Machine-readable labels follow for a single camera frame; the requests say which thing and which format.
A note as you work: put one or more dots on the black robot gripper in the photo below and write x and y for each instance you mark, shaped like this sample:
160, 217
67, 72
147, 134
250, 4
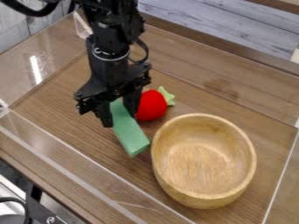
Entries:
116, 77

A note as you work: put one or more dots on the green rectangular block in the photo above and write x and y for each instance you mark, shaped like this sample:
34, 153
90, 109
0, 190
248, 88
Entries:
127, 130

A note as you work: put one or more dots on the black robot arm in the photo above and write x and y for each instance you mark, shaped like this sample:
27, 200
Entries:
116, 25

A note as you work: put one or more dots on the brown wooden bowl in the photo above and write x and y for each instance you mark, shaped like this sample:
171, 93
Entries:
204, 160

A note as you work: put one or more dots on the red plush strawberry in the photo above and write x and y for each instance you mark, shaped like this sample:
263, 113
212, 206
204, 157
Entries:
155, 101

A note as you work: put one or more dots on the clear acrylic corner bracket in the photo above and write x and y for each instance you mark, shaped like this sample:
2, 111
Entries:
83, 29

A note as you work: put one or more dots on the black metal table frame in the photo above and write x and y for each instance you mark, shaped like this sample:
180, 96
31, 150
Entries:
38, 212

